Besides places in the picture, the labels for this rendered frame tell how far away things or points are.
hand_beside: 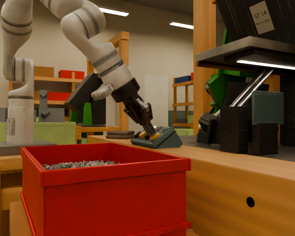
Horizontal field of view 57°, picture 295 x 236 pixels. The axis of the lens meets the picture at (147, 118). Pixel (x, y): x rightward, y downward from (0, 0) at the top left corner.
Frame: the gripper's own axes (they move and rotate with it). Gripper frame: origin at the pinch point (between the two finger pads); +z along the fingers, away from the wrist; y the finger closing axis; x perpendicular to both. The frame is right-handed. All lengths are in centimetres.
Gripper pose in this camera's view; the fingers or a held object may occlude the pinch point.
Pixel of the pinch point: (149, 129)
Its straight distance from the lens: 73.5
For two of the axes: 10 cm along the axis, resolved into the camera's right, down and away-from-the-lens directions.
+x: -7.3, 5.7, -3.8
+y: -4.6, 0.0, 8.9
